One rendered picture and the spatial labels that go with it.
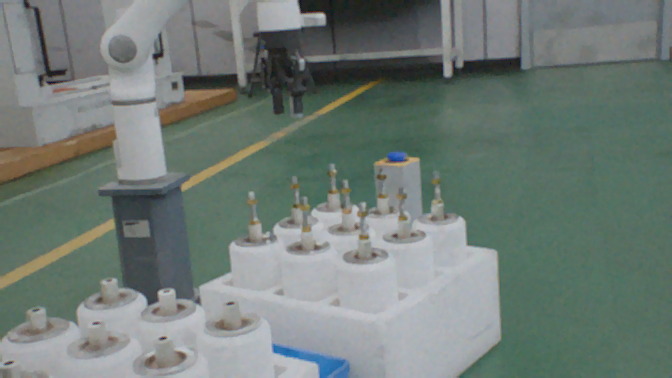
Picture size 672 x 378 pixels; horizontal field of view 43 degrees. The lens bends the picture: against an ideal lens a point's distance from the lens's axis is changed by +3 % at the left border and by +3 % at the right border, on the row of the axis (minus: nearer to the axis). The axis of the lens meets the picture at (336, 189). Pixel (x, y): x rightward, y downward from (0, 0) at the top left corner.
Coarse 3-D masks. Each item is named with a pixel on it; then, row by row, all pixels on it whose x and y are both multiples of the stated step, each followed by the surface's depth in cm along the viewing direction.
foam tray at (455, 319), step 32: (480, 256) 150; (224, 288) 144; (448, 288) 139; (480, 288) 149; (288, 320) 135; (320, 320) 131; (352, 320) 127; (384, 320) 124; (416, 320) 131; (448, 320) 140; (480, 320) 150; (320, 352) 132; (352, 352) 128; (384, 352) 124; (416, 352) 132; (448, 352) 141; (480, 352) 150
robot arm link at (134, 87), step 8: (144, 64) 177; (152, 64) 178; (112, 72) 177; (120, 72) 177; (128, 72) 177; (136, 72) 177; (144, 72) 177; (152, 72) 178; (112, 80) 177; (120, 80) 176; (128, 80) 176; (136, 80) 176; (144, 80) 176; (152, 80) 177; (112, 88) 175; (120, 88) 174; (128, 88) 173; (136, 88) 173; (144, 88) 174; (152, 88) 175; (112, 96) 174; (120, 96) 172; (128, 96) 172; (136, 96) 172; (144, 96) 173; (152, 96) 175; (112, 104) 174; (120, 104) 173; (128, 104) 172; (136, 104) 173
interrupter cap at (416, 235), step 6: (384, 234) 142; (390, 234) 142; (396, 234) 143; (414, 234) 142; (420, 234) 141; (384, 240) 140; (390, 240) 139; (396, 240) 138; (402, 240) 138; (408, 240) 138; (414, 240) 138; (420, 240) 138
